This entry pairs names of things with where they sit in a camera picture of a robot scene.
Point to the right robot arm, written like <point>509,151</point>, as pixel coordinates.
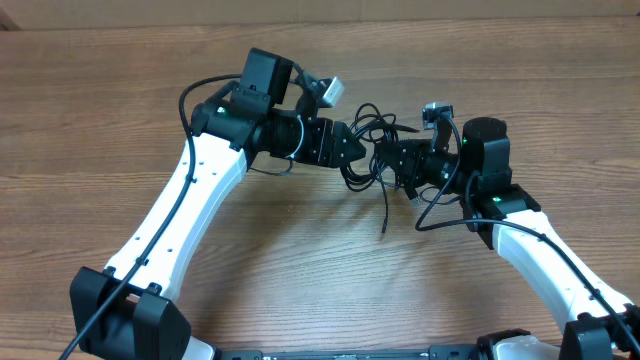
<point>595,320</point>

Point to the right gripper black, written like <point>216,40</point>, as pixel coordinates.
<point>409,169</point>

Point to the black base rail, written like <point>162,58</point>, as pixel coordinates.
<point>350,355</point>

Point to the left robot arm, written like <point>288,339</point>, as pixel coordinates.
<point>128,309</point>

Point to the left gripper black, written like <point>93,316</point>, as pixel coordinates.
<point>332,156</point>

